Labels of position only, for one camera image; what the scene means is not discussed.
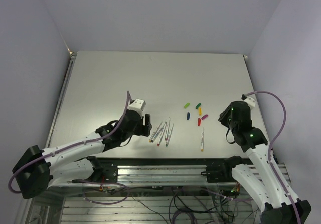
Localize blue-end white pen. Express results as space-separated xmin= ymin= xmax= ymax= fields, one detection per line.
xmin=153 ymin=122 xmax=165 ymax=142

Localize yellow-end white pen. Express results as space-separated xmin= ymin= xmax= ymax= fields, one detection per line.
xmin=149 ymin=122 xmax=163 ymax=142

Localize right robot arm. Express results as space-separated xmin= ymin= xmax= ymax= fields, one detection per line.
xmin=218 ymin=101 xmax=311 ymax=223

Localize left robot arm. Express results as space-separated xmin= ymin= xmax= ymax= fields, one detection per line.
xmin=8 ymin=109 xmax=152 ymax=199

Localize red-end white pen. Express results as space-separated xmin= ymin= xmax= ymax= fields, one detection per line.
xmin=157 ymin=122 xmax=167 ymax=146

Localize purple-end white pen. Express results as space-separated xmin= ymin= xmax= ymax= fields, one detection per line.
xmin=165 ymin=117 xmax=171 ymax=141

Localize green-end white pen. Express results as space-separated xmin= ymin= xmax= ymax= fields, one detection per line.
xmin=166 ymin=124 xmax=174 ymax=147

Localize orange-end pen on right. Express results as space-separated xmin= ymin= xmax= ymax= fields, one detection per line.
xmin=200 ymin=127 xmax=205 ymax=152

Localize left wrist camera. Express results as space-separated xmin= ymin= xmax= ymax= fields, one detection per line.
xmin=128 ymin=99 xmax=146 ymax=115

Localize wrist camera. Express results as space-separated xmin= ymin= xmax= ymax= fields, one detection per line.
xmin=241 ymin=94 xmax=256 ymax=109
xmin=128 ymin=99 xmax=146 ymax=115

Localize aluminium frame rail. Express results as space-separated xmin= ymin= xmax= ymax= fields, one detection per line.
xmin=27 ymin=165 xmax=293 ymax=187

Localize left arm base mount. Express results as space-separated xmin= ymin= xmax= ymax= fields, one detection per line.
xmin=71 ymin=156 xmax=118 ymax=184

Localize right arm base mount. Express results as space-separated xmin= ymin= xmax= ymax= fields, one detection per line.
xmin=200 ymin=156 xmax=244 ymax=183

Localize loose cables under table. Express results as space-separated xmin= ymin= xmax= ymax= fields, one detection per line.
xmin=82 ymin=182 xmax=259 ymax=224

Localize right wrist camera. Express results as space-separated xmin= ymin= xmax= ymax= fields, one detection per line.
xmin=241 ymin=94 xmax=256 ymax=109

